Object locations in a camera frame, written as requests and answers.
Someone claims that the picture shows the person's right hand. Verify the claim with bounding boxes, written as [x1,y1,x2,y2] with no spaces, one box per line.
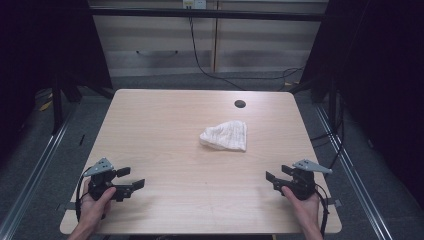
[281,185,323,233]

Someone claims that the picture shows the dark curtain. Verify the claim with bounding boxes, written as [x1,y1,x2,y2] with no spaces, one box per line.
[299,0,424,208]

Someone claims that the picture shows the white cloth with pink prints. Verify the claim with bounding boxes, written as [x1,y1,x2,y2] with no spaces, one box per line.
[199,120,248,153]

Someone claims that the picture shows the black floor cables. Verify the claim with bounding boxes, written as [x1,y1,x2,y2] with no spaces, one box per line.
[309,89,347,170]

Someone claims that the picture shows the right hand-held gripper black cable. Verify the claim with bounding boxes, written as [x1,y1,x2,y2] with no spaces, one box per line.
[314,184,331,238]

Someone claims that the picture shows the white wall power outlet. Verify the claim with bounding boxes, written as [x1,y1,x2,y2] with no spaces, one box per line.
[182,0,207,10]

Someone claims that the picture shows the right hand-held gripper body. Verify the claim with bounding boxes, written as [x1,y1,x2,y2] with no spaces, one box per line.
[273,159,333,201]

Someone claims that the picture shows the left hand-held gripper black cable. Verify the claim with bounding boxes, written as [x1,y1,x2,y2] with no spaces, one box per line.
[75,165,94,223]

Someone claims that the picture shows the person's left hand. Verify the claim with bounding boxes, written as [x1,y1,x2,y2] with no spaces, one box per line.
[78,179,118,233]

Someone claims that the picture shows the long black wall cable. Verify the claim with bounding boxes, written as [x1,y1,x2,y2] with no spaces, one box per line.
[188,9,305,92]

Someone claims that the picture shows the hand-held gripper black cable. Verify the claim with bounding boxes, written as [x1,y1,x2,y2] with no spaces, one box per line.
[314,184,331,238]
[75,165,94,223]

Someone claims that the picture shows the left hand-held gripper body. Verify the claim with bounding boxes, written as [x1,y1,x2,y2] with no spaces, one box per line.
[83,157,134,203]

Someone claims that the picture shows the yellow floor object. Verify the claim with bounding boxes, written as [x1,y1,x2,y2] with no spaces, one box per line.
[38,99,54,113]

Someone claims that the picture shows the black horizontal metal bar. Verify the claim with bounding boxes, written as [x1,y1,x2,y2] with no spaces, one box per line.
[89,7,327,23]

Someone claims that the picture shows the black metal stand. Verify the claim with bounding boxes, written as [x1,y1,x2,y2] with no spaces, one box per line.
[50,74,65,135]

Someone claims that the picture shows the grey metal floor rail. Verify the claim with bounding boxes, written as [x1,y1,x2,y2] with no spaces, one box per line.
[313,102,395,240]
[0,108,80,240]

